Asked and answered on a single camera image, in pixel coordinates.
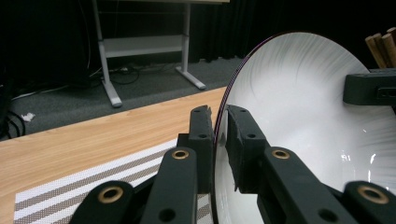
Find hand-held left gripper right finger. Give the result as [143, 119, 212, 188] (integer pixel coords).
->
[225, 105, 270, 194]

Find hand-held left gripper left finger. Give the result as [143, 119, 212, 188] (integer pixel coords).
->
[177, 105, 217, 194]

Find white plate with dark rim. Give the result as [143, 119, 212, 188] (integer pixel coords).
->
[213, 31, 396, 224]

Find black curtain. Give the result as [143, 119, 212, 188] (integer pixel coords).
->
[190, 0, 396, 63]

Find striped woven placemat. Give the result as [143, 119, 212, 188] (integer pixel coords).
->
[13, 138, 216, 224]

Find tangled floor cables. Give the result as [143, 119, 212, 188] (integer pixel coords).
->
[90, 62, 188, 87]

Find white metal stand frame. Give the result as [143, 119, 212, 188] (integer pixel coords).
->
[91, 0, 232, 109]

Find black cable bundle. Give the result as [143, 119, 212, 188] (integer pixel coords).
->
[0, 77, 26, 141]

